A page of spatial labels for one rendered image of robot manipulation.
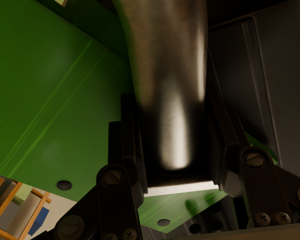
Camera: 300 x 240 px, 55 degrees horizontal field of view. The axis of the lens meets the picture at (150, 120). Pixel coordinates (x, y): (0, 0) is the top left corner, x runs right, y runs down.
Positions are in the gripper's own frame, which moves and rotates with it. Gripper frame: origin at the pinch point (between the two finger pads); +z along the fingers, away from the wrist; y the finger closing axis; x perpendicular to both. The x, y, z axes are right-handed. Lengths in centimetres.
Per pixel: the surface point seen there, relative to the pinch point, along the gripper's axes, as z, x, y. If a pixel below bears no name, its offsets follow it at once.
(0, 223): 257, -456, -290
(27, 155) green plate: 2.7, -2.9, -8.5
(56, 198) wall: 380, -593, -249
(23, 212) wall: 322, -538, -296
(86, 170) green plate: 2.6, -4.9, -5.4
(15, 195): 321, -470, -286
